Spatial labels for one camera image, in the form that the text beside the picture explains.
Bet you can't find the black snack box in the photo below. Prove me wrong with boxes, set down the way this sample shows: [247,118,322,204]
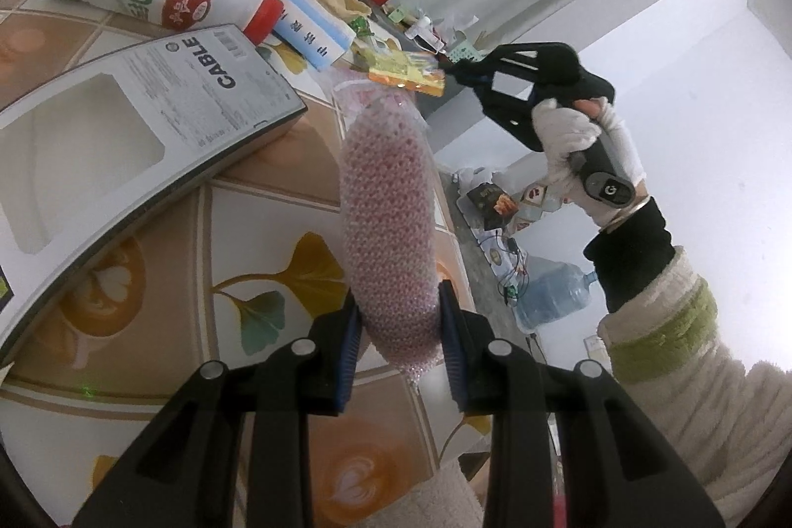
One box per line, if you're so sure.
[467,183,517,230]

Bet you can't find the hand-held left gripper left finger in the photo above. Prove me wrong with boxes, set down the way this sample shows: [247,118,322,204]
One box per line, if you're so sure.
[71,289,366,528]

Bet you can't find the white blue tissue packet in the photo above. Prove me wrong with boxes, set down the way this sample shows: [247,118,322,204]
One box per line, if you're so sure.
[244,0,358,71]

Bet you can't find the gold bracelet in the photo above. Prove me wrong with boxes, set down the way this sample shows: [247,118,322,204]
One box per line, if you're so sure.
[603,195,652,233]

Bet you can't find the small white bottle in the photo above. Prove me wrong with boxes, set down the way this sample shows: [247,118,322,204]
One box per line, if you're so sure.
[405,17,446,52]

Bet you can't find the leaf patterned tablecloth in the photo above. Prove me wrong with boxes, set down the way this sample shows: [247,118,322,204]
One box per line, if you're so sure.
[0,0,471,528]

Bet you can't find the person's right hand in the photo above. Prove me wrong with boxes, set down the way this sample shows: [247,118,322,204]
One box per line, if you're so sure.
[531,96,648,230]

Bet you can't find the person's right forearm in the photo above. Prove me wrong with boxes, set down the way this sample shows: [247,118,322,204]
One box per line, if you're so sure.
[583,197,792,528]

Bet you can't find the grey packaging box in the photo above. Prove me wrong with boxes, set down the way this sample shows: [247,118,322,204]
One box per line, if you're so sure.
[0,24,308,374]

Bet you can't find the patterned paper bag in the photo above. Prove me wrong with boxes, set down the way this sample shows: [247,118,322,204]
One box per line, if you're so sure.
[513,182,570,223]

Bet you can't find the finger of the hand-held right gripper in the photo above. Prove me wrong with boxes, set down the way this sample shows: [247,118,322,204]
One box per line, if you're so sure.
[461,70,546,153]
[444,43,578,79]

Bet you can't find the white plastic bag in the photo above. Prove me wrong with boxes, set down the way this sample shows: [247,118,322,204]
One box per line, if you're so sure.
[454,166,496,195]

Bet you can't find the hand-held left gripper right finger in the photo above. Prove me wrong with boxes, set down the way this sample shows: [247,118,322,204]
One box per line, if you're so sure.
[436,281,728,528]

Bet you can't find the blue water jug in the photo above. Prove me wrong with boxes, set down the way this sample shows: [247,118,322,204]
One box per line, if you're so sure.
[513,256,598,334]

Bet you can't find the pink foam sleeve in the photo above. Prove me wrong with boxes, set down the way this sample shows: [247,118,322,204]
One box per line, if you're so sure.
[332,79,446,381]

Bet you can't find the yellow orange snack packet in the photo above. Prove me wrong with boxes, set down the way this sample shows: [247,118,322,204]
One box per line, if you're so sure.
[368,50,447,99]

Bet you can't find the tangled cables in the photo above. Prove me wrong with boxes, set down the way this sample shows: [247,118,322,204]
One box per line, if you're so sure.
[476,231,533,306]

